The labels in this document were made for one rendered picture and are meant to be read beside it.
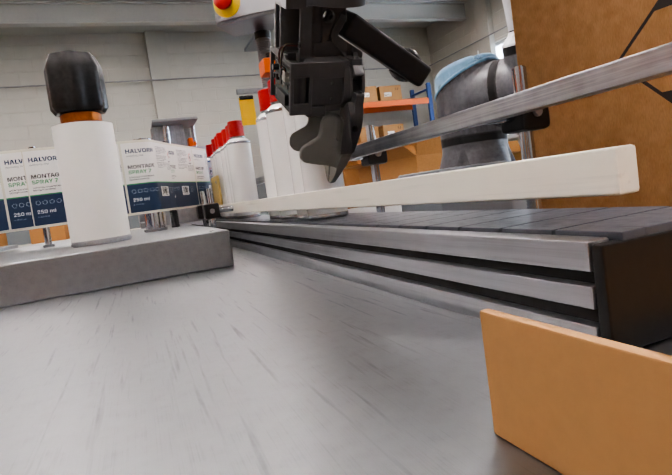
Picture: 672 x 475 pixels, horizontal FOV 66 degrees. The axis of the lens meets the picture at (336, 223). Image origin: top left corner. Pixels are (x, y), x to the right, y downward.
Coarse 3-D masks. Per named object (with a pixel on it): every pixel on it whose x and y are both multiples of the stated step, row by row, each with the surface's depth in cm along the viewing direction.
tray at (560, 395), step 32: (512, 320) 15; (512, 352) 15; (544, 352) 14; (576, 352) 13; (608, 352) 12; (640, 352) 11; (512, 384) 15; (544, 384) 14; (576, 384) 13; (608, 384) 12; (640, 384) 11; (512, 416) 15; (544, 416) 14; (576, 416) 13; (608, 416) 12; (640, 416) 11; (544, 448) 14; (576, 448) 13; (608, 448) 12; (640, 448) 11
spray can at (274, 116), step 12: (276, 108) 74; (276, 120) 74; (276, 132) 74; (276, 144) 74; (276, 156) 75; (288, 156) 74; (276, 168) 75; (288, 168) 74; (276, 180) 76; (288, 180) 74; (288, 192) 75; (288, 216) 75
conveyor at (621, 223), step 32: (320, 224) 56; (352, 224) 47; (384, 224) 42; (416, 224) 38; (448, 224) 34; (480, 224) 32; (512, 224) 29; (544, 224) 27; (576, 224) 25; (608, 224) 24; (640, 224) 22
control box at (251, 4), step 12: (240, 0) 105; (252, 0) 105; (264, 0) 104; (216, 12) 107; (228, 12) 106; (240, 12) 106; (252, 12) 105; (264, 12) 105; (216, 24) 108; (228, 24) 108; (240, 24) 109; (252, 24) 110; (264, 24) 111
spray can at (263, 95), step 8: (264, 96) 81; (264, 104) 81; (264, 112) 81; (256, 120) 81; (264, 120) 80; (264, 128) 80; (264, 136) 80; (264, 144) 81; (264, 152) 81; (264, 160) 81; (264, 168) 82; (272, 168) 80; (264, 176) 82; (272, 176) 81; (272, 184) 81; (272, 192) 81; (272, 216) 82
